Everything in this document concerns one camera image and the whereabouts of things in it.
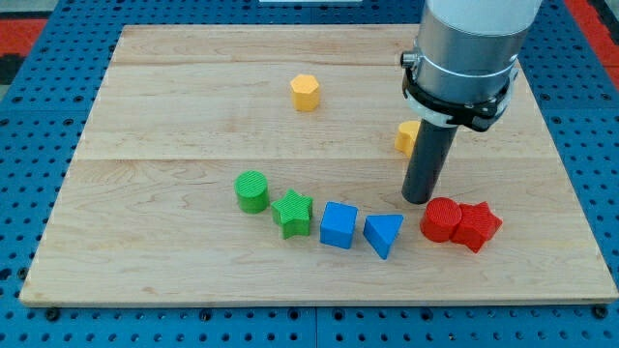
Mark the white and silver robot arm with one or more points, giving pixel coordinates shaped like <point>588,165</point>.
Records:
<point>461,70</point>

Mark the blue cube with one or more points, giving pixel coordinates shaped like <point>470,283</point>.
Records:
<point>338,224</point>

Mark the green star block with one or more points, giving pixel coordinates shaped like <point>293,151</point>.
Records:
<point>293,214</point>

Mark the green cylinder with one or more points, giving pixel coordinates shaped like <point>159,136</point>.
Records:
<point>251,188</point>

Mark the wooden board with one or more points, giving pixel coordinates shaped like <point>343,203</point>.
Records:
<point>147,215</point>

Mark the yellow hexagonal block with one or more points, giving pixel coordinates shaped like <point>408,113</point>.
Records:
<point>305,92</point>

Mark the blue triangular prism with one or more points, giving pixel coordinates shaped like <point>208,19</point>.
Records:
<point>381,232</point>

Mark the yellow block behind tool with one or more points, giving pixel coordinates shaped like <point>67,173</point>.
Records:
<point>406,137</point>

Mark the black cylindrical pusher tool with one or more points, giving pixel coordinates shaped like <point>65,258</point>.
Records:
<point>432,146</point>

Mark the red cylinder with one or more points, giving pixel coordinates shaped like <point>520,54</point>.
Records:
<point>440,219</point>

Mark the red star block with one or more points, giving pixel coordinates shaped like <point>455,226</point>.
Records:
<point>477,226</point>

